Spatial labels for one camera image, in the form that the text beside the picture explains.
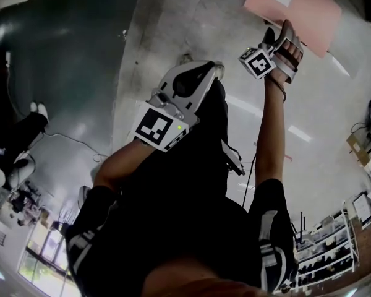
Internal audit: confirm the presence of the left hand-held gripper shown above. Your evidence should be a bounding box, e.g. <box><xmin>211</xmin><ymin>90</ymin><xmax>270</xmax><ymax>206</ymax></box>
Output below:
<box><xmin>130</xmin><ymin>60</ymin><xmax>218</xmax><ymax>153</ymax></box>

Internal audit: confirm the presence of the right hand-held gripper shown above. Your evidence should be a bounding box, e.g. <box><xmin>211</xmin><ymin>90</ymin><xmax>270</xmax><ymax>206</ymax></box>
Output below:
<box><xmin>237</xmin><ymin>19</ymin><xmax>305</xmax><ymax>85</ymax></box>

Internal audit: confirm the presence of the pink file box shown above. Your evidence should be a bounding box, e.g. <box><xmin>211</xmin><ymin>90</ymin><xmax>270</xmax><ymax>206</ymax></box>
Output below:
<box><xmin>243</xmin><ymin>0</ymin><xmax>343</xmax><ymax>59</ymax></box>

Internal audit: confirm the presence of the person's left forearm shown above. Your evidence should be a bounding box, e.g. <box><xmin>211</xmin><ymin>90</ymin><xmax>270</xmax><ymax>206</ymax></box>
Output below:
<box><xmin>92</xmin><ymin>136</ymin><xmax>157</xmax><ymax>194</ymax></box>

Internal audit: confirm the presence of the person's right forearm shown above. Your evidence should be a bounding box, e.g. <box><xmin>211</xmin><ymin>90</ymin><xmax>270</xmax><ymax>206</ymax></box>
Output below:
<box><xmin>255</xmin><ymin>72</ymin><xmax>288</xmax><ymax>189</ymax></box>

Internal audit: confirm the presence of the person's right hand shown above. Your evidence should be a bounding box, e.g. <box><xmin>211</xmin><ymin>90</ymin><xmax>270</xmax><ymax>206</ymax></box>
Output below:
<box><xmin>270</xmin><ymin>38</ymin><xmax>304</xmax><ymax>85</ymax></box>

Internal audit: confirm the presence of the person's light shoe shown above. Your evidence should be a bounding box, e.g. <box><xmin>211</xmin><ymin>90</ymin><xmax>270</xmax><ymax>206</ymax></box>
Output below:
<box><xmin>177</xmin><ymin>53</ymin><xmax>195</xmax><ymax>67</ymax></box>
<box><xmin>214</xmin><ymin>61</ymin><xmax>227</xmax><ymax>80</ymax></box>

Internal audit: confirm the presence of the person with headset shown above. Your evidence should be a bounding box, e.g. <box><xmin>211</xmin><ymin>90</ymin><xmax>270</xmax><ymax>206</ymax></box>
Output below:
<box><xmin>64</xmin><ymin>79</ymin><xmax>299</xmax><ymax>293</ymax></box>

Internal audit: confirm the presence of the flat cardboard box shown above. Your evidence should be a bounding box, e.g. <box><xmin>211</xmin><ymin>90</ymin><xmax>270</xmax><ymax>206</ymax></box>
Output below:
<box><xmin>346</xmin><ymin>133</ymin><xmax>371</xmax><ymax>168</ymax></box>

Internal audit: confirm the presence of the black antenna device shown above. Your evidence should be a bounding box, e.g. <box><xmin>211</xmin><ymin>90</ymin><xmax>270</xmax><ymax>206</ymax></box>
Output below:
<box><xmin>290</xmin><ymin>212</ymin><xmax>309</xmax><ymax>244</ymax></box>

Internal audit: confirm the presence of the white metal storage rack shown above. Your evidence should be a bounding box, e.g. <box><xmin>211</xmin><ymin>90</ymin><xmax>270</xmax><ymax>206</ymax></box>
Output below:
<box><xmin>292</xmin><ymin>193</ymin><xmax>359</xmax><ymax>290</ymax></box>

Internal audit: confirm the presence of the white floor cable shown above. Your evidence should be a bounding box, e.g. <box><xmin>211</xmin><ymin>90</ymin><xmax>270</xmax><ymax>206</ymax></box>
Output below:
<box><xmin>45</xmin><ymin>131</ymin><xmax>109</xmax><ymax>164</ymax></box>

